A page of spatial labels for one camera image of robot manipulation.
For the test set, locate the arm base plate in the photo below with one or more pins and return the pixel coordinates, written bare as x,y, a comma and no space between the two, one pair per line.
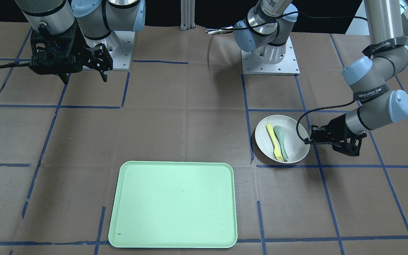
120,45
271,60

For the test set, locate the white round plate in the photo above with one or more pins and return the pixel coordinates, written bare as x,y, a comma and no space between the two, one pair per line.
294,135

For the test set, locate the teal green spoon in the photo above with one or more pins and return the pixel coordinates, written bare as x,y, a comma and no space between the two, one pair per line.
280,134

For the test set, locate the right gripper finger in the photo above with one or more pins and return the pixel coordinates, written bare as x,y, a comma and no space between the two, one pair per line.
64,78
101,60

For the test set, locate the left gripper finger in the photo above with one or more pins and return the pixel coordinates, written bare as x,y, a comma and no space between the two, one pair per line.
308,141

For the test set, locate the light green tray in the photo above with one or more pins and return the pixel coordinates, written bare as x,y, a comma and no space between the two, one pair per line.
174,205

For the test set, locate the aluminium frame post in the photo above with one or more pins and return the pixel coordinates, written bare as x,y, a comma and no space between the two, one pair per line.
187,15

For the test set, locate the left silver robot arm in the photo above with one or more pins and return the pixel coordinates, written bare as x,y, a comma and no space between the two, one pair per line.
385,57

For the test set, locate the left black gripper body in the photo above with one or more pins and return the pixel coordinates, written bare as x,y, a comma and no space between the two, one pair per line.
335,129

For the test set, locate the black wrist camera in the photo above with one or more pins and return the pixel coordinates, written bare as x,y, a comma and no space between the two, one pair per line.
56,53
351,145

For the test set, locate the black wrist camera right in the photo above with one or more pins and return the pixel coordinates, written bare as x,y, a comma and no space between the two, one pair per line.
56,53

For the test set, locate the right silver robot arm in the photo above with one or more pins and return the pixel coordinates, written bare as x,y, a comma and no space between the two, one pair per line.
96,18

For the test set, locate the yellow plastic fork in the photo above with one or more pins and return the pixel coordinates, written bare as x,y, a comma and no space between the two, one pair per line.
276,146

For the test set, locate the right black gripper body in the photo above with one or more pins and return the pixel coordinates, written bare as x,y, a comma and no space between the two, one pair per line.
80,48

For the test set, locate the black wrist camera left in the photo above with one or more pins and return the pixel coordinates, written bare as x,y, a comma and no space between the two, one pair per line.
351,145

